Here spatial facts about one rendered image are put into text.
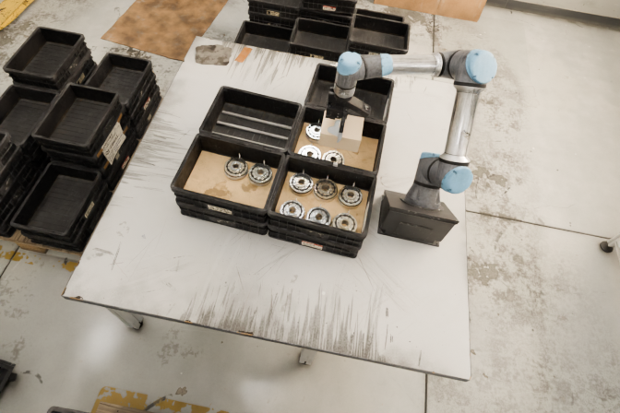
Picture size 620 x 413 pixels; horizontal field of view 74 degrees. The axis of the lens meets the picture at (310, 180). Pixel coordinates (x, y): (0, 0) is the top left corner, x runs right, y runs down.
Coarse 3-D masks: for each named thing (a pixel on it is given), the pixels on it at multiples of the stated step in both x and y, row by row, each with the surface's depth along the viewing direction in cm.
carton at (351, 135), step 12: (324, 120) 163; (336, 120) 164; (348, 120) 164; (360, 120) 165; (324, 132) 160; (348, 132) 161; (360, 132) 161; (324, 144) 165; (336, 144) 163; (348, 144) 162
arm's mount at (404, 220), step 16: (384, 192) 191; (384, 208) 183; (400, 208) 165; (416, 208) 170; (448, 208) 180; (384, 224) 178; (400, 224) 174; (416, 224) 172; (432, 224) 170; (448, 224) 167; (416, 240) 183; (432, 240) 181
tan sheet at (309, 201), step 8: (288, 176) 182; (288, 184) 180; (288, 192) 178; (312, 192) 179; (280, 200) 175; (288, 200) 176; (296, 200) 176; (304, 200) 176; (312, 200) 176; (336, 200) 177; (304, 208) 174; (328, 208) 175; (336, 208) 175; (344, 208) 176; (360, 208) 176; (304, 216) 172; (360, 216) 174; (344, 224) 172; (360, 224) 172; (360, 232) 170
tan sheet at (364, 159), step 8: (304, 128) 198; (304, 136) 195; (304, 144) 193; (312, 144) 193; (360, 144) 195; (368, 144) 196; (376, 144) 196; (296, 152) 190; (320, 152) 191; (344, 152) 192; (352, 152) 192; (360, 152) 193; (368, 152) 193; (352, 160) 190; (360, 160) 190; (368, 160) 190; (360, 168) 188; (368, 168) 188
